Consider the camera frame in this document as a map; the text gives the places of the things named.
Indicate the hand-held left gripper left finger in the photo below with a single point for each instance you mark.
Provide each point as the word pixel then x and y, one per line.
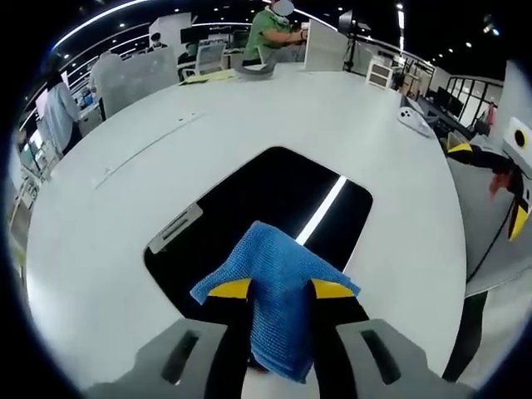
pixel 166 361

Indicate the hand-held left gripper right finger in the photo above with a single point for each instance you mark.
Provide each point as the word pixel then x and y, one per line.
pixel 374 361

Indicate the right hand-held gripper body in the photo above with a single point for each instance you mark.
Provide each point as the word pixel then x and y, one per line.
pixel 515 104

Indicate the translucent divider panel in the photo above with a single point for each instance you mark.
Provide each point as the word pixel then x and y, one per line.
pixel 139 79

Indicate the white smartphone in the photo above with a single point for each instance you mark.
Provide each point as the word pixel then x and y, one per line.
pixel 413 121

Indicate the person's right hand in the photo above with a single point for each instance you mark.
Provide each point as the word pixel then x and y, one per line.
pixel 500 183

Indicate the white storage cabinet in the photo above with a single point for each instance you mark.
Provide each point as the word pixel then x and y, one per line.
pixel 379 72

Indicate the blue cleaning cloth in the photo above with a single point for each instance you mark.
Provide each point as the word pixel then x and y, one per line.
pixel 278 291

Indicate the black tablet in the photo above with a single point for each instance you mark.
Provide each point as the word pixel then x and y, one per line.
pixel 266 187

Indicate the white standing panel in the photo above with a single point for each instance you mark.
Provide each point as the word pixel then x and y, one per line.
pixel 324 45

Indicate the white office chair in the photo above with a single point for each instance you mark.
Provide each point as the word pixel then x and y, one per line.
pixel 209 58

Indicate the black tripod stand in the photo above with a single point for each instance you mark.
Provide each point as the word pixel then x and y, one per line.
pixel 352 39

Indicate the yellow paper sheets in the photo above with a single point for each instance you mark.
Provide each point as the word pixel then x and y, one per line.
pixel 208 77

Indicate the black monitor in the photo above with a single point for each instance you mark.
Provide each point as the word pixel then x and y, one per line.
pixel 446 104

